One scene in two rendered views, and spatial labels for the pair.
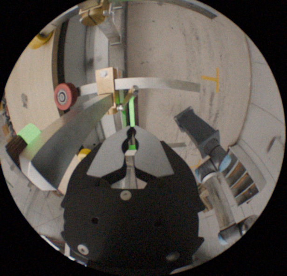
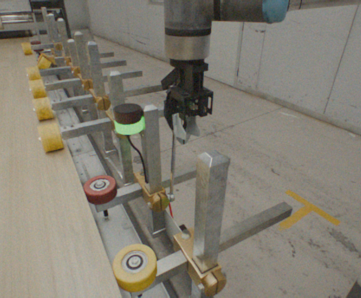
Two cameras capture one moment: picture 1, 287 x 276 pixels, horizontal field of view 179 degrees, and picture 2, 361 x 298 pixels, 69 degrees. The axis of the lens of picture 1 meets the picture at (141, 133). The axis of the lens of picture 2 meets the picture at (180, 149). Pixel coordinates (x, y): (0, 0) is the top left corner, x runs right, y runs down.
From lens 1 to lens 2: 0.66 m
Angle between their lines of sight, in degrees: 86
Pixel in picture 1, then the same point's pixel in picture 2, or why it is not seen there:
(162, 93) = not seen: outside the picture
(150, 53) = not seen: hidden behind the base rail
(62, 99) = (101, 184)
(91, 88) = (132, 187)
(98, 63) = (107, 224)
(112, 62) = (134, 203)
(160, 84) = (193, 168)
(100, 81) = (142, 178)
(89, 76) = not seen: hidden behind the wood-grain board
